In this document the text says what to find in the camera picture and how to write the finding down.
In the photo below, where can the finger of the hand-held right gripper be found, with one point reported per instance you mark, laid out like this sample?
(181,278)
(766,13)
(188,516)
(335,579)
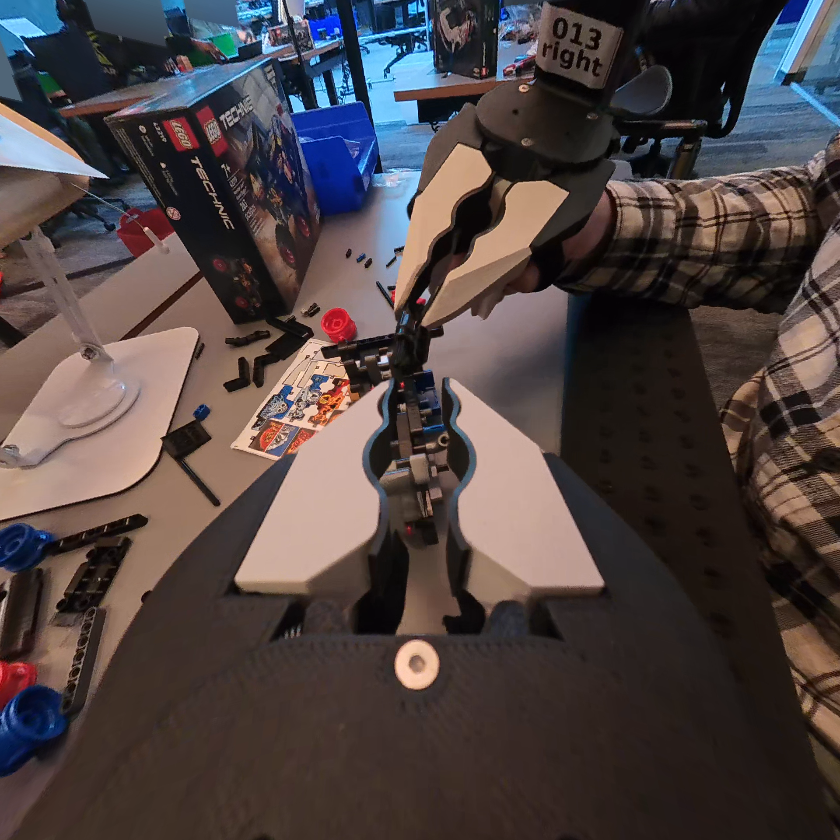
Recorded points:
(518,223)
(436,203)

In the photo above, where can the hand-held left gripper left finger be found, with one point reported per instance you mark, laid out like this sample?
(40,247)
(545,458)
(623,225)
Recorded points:
(315,518)

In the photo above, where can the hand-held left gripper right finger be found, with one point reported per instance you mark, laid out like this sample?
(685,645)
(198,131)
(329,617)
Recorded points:
(518,518)

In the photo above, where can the toy car chassis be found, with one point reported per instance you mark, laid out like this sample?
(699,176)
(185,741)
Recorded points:
(415,469)

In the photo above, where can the black toy link piece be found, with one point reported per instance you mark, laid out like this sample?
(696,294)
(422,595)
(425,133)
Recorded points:
(408,334)

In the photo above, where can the person's right forearm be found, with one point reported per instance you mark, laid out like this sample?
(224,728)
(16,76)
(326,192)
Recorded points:
(709,229)

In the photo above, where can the grey desk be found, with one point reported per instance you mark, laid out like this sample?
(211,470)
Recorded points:
(499,367)

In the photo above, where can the wooden background desk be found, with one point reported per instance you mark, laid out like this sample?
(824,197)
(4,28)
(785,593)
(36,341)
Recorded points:
(164,88)

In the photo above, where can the person's right hand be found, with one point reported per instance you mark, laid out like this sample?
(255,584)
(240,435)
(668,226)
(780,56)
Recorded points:
(587,236)

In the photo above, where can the small dark pins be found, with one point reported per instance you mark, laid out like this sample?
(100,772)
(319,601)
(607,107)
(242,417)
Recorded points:
(361,257)

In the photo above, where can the dark short axle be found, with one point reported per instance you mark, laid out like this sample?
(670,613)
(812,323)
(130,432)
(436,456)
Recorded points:
(385,295)

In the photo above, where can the blue storage bin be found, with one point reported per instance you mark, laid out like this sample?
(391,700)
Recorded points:
(334,164)

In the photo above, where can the colourful sticker sheet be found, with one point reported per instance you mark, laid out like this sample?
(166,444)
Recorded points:
(289,407)

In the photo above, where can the black long axle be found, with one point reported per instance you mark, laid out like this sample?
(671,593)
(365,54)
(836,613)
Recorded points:
(200,482)

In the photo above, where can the dark background toy box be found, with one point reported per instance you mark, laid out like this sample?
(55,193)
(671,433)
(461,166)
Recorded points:
(463,39)

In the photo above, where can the black support pole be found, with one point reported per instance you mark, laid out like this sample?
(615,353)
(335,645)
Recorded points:
(358,85)

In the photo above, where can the black square grid plate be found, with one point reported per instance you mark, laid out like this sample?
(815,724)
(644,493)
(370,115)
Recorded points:
(187,438)

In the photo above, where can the black office chair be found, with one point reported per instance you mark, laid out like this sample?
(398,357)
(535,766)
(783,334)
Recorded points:
(695,79)

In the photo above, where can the red toy wheel hub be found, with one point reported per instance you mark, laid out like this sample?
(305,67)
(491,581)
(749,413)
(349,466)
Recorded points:
(14,682)
(336,323)

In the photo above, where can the black perforated pad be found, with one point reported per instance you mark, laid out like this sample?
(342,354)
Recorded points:
(643,407)

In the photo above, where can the black angled toy panel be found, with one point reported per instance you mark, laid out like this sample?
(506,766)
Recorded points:
(292,334)

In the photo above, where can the black toy connector piece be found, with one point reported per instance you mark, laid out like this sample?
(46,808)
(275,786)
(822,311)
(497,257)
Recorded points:
(246,338)

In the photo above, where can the black toy set box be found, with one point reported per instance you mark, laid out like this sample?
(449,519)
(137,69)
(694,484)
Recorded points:
(216,197)

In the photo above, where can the grey toy beam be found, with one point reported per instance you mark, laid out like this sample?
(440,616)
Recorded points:
(84,656)

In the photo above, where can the blue toy wheel hub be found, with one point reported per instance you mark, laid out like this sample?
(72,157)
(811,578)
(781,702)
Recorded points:
(29,725)
(23,548)

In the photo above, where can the red floor bin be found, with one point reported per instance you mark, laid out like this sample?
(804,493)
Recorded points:
(144,233)

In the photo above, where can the black curved toy panel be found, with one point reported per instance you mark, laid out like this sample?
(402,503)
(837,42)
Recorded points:
(19,610)

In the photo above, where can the instruction booklet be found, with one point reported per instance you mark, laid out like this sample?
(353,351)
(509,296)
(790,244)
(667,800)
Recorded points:
(33,154)

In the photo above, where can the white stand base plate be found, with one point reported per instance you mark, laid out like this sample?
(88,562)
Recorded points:
(131,426)

